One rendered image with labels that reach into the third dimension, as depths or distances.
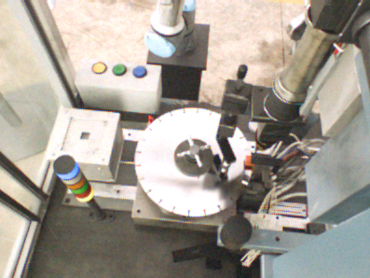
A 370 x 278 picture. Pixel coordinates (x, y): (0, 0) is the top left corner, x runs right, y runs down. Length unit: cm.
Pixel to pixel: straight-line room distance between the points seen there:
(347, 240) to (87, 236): 90
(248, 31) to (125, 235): 193
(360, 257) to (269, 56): 227
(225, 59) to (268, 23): 51
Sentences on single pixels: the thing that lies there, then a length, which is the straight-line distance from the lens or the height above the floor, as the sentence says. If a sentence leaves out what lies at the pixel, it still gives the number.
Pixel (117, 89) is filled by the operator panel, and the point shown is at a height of 89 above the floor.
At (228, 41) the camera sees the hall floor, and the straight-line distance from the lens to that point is 254.
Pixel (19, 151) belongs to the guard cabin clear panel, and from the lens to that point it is 98.
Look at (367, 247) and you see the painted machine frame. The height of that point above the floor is 156.
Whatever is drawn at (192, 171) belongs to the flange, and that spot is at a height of 96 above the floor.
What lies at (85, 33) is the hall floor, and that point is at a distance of 263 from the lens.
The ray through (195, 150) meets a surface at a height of 100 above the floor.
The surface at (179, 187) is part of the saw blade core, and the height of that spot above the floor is 95.
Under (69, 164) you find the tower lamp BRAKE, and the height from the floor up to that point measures 116.
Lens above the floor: 180
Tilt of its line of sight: 61 degrees down
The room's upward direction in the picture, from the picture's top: 4 degrees clockwise
